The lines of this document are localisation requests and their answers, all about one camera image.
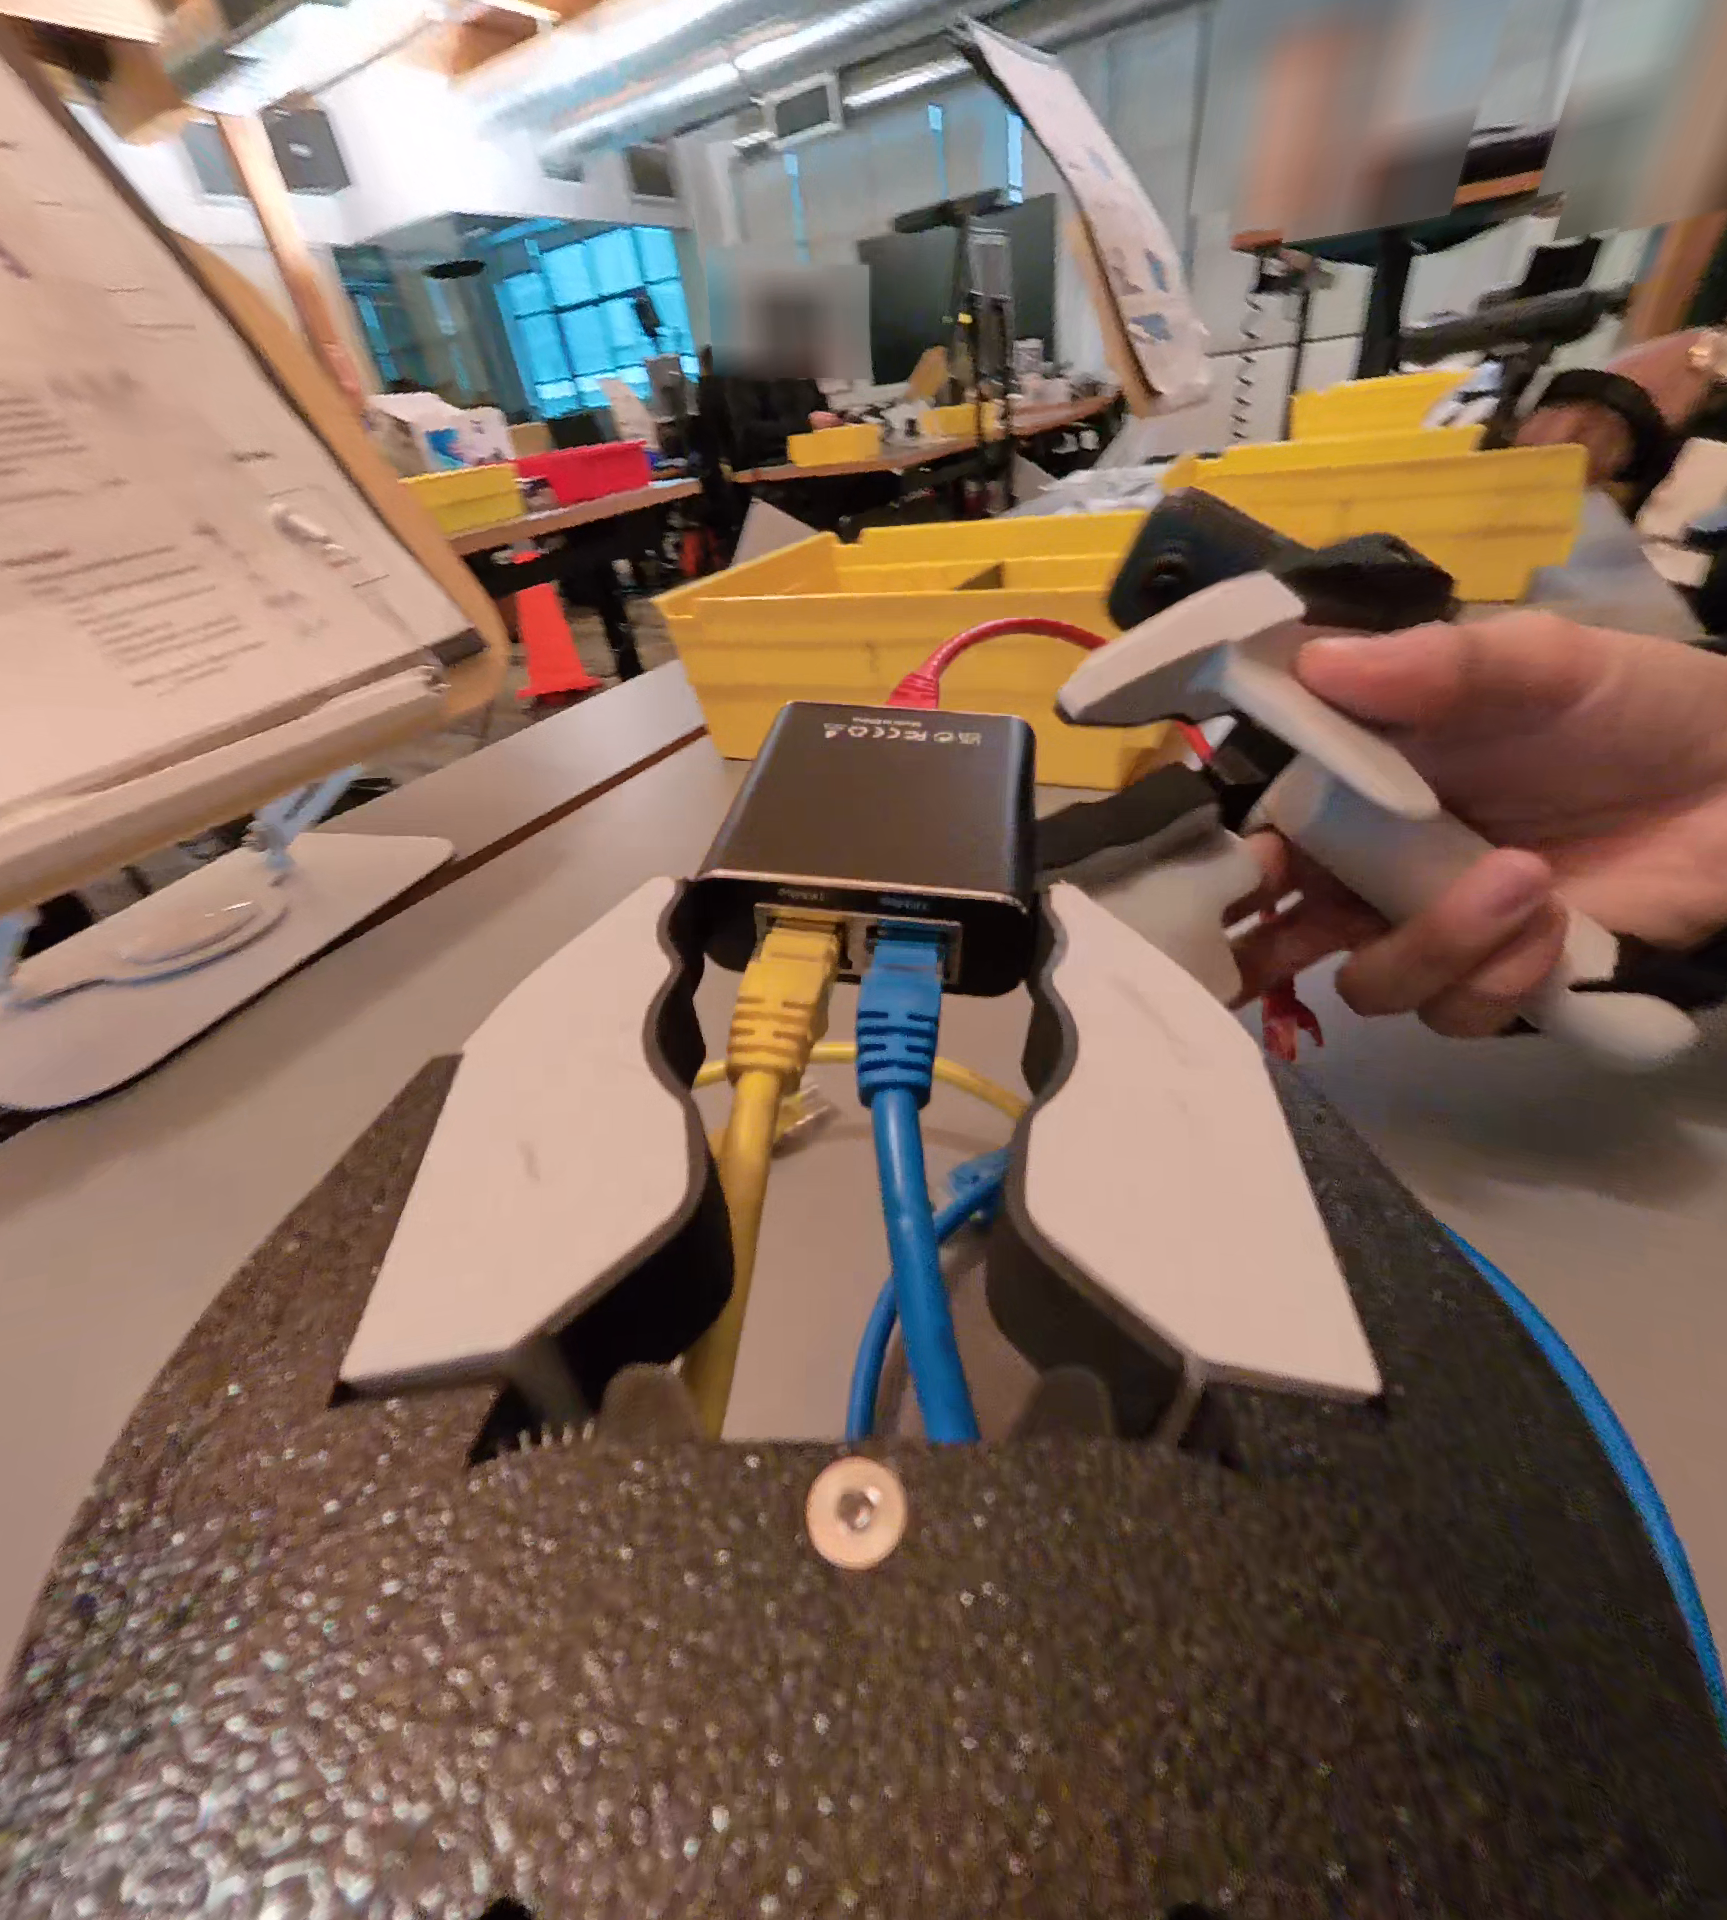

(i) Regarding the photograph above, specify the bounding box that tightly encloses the printed instruction sheet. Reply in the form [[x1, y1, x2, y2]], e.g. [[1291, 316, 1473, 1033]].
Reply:
[[0, 0, 487, 864]]

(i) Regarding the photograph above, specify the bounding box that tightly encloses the black network adapter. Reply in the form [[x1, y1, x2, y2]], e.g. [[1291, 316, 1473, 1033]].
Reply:
[[685, 699, 1039, 996]]

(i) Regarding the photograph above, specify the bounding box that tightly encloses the red network cable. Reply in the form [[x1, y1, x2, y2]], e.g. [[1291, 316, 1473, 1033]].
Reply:
[[885, 614, 1327, 1064]]

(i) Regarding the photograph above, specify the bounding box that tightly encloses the blue network cable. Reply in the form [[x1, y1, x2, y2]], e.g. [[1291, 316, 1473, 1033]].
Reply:
[[845, 917, 1727, 1793]]

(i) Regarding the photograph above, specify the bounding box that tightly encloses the yellow plastic bin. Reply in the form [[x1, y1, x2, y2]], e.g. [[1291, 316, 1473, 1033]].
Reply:
[[1289, 372, 1479, 444], [1163, 442, 1591, 602], [653, 510, 1209, 790]]

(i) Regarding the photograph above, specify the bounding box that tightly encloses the yellow network cable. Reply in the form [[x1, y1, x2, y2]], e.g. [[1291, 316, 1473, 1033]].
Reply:
[[683, 905, 1029, 1440]]

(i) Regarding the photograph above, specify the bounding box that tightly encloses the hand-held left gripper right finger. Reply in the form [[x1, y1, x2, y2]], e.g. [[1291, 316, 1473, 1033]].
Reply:
[[985, 882, 1385, 1407]]

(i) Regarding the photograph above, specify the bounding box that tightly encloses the another person's forearm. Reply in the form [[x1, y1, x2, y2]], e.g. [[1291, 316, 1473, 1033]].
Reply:
[[1605, 321, 1727, 437]]

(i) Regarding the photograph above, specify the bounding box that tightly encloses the black monitor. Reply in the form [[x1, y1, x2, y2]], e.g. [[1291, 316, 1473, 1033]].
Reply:
[[857, 194, 1059, 384]]

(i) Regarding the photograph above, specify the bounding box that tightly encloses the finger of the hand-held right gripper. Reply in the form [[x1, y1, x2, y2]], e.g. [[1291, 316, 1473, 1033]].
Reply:
[[1055, 573, 1441, 820]]

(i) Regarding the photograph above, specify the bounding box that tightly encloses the person's right hand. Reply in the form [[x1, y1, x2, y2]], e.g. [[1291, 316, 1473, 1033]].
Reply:
[[1223, 611, 1727, 1043]]

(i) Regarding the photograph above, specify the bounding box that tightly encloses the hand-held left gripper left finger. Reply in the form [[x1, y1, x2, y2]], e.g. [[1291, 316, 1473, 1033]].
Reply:
[[338, 873, 733, 1394]]

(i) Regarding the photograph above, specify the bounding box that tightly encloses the orange traffic cone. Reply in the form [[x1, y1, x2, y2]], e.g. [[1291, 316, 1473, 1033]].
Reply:
[[509, 582, 601, 699]]

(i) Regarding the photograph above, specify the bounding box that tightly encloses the grey desk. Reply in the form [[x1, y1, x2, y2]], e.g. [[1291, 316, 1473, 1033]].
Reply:
[[0, 659, 1727, 1920]]

